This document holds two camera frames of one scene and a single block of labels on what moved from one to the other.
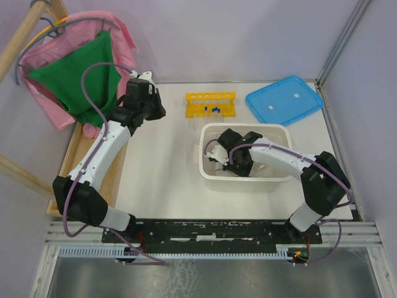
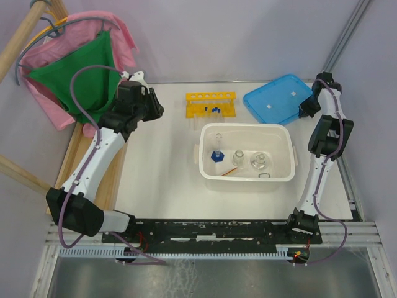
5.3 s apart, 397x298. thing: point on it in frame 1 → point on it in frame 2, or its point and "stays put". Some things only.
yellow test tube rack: x=210 y=103 stays put
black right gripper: x=244 y=172 → x=304 y=110
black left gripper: x=160 y=112 stays put
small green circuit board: x=301 y=252 stays put
